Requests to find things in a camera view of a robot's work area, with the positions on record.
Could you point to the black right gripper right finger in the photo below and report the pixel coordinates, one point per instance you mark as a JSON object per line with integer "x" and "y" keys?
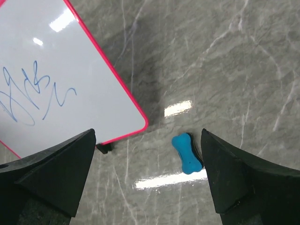
{"x": 248, "y": 190}

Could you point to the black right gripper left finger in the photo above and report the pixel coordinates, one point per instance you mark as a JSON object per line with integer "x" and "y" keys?
{"x": 45, "y": 188}

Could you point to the blue bone-shaped eraser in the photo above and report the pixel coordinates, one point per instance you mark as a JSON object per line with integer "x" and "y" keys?
{"x": 187, "y": 150}

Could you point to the pink framed whiteboard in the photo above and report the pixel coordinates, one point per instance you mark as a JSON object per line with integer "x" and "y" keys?
{"x": 56, "y": 81}

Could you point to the black whiteboard foot clip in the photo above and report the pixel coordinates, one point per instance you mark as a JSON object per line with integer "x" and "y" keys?
{"x": 104, "y": 148}

